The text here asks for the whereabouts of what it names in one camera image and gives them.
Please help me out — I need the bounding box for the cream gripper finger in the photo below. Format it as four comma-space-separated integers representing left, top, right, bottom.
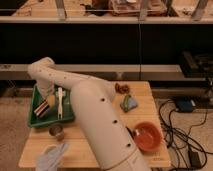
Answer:
46, 95, 55, 106

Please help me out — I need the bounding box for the white plastic fork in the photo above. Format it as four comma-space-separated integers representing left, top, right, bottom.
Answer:
57, 87, 63, 120

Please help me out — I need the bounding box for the dark box on floor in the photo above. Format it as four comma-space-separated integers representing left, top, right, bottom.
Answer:
175, 99, 194, 113

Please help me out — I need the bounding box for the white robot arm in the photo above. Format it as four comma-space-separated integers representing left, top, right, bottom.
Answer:
28, 57, 151, 171

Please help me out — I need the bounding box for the black equipment on shelf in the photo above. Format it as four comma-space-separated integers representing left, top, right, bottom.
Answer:
179, 51, 213, 78

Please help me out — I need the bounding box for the green plastic tray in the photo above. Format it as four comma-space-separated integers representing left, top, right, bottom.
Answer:
28, 86, 75, 128

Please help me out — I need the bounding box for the orange plastic bowl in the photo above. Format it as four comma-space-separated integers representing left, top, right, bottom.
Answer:
133, 121, 162, 152

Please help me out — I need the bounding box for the white crumpled cloth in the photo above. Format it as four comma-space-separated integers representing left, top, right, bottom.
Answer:
35, 143, 69, 171

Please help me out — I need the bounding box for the small metal cup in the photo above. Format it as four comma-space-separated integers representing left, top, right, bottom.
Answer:
49, 125, 64, 141

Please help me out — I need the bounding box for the green blue toy object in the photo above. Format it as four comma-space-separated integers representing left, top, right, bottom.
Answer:
120, 95, 138, 113

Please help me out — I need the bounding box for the brown toy food piece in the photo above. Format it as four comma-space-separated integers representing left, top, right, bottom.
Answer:
115, 83, 130, 94

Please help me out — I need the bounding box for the black cable bundle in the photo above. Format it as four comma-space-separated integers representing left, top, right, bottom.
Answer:
157, 98, 213, 171

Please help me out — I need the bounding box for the black power adapter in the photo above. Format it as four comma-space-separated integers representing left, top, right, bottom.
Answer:
188, 150, 201, 167

